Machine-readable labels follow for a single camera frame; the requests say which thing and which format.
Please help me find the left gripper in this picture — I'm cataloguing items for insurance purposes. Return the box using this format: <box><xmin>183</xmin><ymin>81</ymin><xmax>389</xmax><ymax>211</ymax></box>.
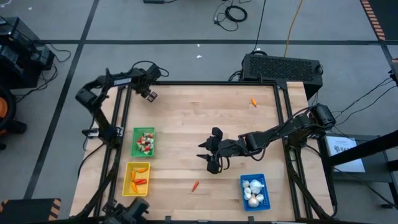
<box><xmin>133</xmin><ymin>67</ymin><xmax>162</xmax><ymax>103</ymax></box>

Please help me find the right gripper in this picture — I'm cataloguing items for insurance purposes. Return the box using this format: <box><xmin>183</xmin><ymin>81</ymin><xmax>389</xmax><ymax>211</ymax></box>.
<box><xmin>196</xmin><ymin>126</ymin><xmax>248</xmax><ymax>175</ymax></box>

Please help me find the large white toy garlic bulb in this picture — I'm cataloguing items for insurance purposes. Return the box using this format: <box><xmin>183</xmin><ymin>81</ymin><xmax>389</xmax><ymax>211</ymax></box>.
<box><xmin>249</xmin><ymin>179</ymin><xmax>266</xmax><ymax>194</ymax></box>

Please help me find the yellow plastic basket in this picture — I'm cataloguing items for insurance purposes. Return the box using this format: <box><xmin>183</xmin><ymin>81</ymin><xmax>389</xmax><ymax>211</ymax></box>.
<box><xmin>122</xmin><ymin>161</ymin><xmax>151</xmax><ymax>197</ymax></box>

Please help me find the green plastic basket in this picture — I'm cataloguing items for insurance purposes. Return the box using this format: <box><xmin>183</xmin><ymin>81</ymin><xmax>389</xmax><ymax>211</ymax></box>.
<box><xmin>130</xmin><ymin>126</ymin><xmax>155</xmax><ymax>158</ymax></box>

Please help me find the blue plastic basket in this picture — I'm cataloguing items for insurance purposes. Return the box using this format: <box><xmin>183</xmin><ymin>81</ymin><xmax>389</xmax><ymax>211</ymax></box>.
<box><xmin>239</xmin><ymin>173</ymin><xmax>271</xmax><ymax>212</ymax></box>

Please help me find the black mechanical device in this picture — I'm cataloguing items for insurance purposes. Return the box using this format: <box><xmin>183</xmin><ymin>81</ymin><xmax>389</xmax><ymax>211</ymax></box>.
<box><xmin>102</xmin><ymin>197</ymin><xmax>150</xmax><ymax>224</ymax></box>

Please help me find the black computer case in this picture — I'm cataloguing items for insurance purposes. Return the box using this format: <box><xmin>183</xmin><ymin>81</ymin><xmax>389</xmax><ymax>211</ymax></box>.
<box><xmin>241</xmin><ymin>53</ymin><xmax>324</xmax><ymax>100</ymax></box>

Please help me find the white paper sheet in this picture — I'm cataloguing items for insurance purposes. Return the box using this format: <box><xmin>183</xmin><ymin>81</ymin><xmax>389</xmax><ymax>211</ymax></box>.
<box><xmin>325</xmin><ymin>136</ymin><xmax>366</xmax><ymax>174</ymax></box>

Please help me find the black equipment cart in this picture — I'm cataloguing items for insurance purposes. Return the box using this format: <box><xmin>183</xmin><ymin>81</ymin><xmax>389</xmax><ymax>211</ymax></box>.
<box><xmin>0</xmin><ymin>16</ymin><xmax>56</xmax><ymax>90</ymax></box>

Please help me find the black machine with orange hub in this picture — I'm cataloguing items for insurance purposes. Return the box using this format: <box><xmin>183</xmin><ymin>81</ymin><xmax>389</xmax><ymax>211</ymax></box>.
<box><xmin>0</xmin><ymin>88</ymin><xmax>28</xmax><ymax>151</ymax></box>

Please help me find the black metal stand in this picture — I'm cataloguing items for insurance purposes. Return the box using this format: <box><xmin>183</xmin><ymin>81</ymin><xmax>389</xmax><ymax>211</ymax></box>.
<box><xmin>318</xmin><ymin>129</ymin><xmax>398</xmax><ymax>210</ymax></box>

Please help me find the black platform with hazard stripes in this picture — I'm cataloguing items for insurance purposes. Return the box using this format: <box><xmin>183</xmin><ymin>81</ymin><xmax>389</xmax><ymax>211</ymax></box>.
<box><xmin>0</xmin><ymin>198</ymin><xmax>62</xmax><ymax>224</ymax></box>

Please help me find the black mat with striped edge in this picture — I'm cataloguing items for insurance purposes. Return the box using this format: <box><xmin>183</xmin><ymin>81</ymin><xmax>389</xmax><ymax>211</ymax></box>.
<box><xmin>359</xmin><ymin>0</ymin><xmax>398</xmax><ymax>42</ymax></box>

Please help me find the black aluminium table frame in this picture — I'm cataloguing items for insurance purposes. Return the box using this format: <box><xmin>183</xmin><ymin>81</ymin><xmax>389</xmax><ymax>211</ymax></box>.
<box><xmin>72</xmin><ymin>79</ymin><xmax>338</xmax><ymax>222</ymax></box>

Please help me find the coiled black cable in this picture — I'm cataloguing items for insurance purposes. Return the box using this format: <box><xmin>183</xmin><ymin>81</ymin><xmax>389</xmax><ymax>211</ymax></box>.
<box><xmin>213</xmin><ymin>4</ymin><xmax>249</xmax><ymax>32</ymax></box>

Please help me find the long black cable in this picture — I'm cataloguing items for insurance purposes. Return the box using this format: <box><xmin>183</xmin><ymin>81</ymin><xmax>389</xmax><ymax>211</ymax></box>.
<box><xmin>251</xmin><ymin>0</ymin><xmax>267</xmax><ymax>54</ymax></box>

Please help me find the long yellow cable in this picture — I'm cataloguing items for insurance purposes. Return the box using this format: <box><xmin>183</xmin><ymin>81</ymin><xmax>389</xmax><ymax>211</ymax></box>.
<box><xmin>283</xmin><ymin>0</ymin><xmax>304</xmax><ymax>58</ymax></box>

